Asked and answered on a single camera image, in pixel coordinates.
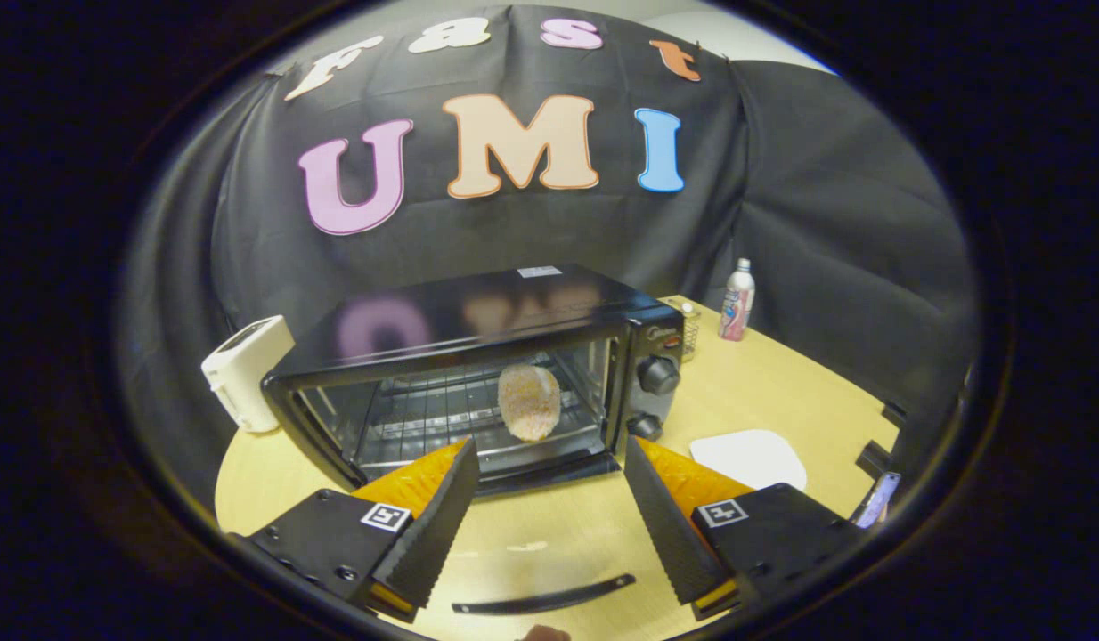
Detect sugared bread bun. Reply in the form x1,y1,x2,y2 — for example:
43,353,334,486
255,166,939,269
498,363,563,443

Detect white plate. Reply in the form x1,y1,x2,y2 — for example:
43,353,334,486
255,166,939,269
689,430,809,493

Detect small glass jar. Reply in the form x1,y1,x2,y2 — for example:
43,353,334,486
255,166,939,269
679,301,703,362

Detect pink and silver bottle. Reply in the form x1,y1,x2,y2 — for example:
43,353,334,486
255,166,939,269
719,258,757,343

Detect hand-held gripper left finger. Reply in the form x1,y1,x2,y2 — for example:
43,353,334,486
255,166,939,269
227,435,482,624

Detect white pop-up toaster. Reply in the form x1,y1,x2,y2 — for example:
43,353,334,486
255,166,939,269
200,315,297,434

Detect black toaster oven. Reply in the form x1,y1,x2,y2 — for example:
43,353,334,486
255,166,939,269
261,264,693,617

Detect smartphone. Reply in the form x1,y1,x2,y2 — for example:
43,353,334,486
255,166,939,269
857,472,903,530

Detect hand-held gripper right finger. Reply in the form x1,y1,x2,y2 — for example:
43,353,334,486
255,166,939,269
623,435,868,622

